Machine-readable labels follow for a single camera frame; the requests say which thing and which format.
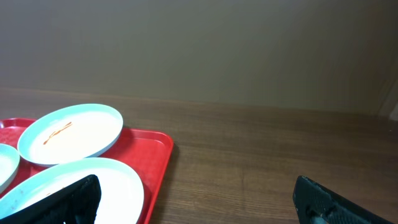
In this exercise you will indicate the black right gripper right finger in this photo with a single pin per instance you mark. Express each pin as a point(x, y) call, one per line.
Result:
point(315, 203)

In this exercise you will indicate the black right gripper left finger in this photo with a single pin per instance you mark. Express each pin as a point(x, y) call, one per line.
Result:
point(76, 203)

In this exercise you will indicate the light blue plate top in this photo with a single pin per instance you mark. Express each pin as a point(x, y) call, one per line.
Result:
point(70, 134)

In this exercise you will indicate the red plastic tray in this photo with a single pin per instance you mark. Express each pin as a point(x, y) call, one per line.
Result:
point(147, 152)

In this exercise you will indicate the light blue plate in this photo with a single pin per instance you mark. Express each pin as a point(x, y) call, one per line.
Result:
point(122, 192)
point(9, 163)
point(70, 134)

